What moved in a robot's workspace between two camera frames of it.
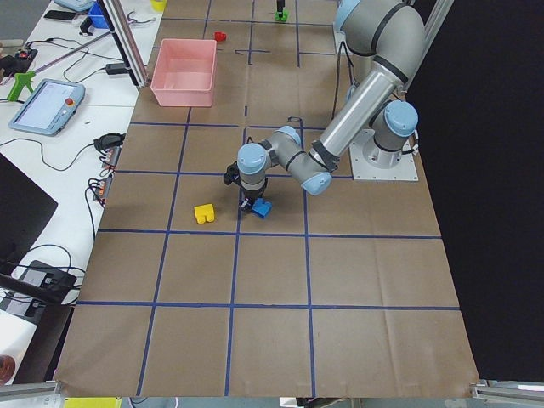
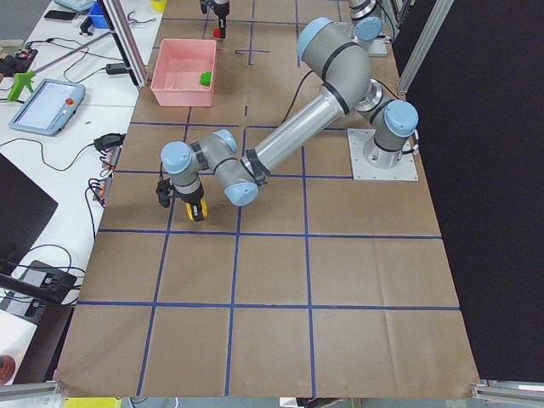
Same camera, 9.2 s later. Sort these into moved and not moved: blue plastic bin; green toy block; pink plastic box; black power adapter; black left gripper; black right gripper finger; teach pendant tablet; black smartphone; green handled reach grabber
Moved: black left gripper; green toy block; black right gripper finger
Not moved: black power adapter; blue plastic bin; pink plastic box; black smartphone; teach pendant tablet; green handled reach grabber
